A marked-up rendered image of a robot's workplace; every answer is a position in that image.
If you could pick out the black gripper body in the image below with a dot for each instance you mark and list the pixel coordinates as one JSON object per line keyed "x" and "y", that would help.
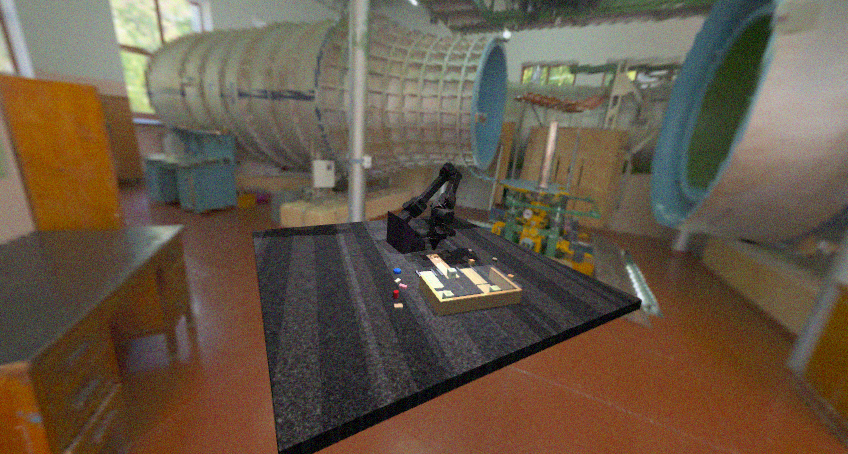
{"x": 421, "y": 233}

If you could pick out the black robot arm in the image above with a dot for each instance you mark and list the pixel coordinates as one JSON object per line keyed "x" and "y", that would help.
{"x": 447, "y": 200}

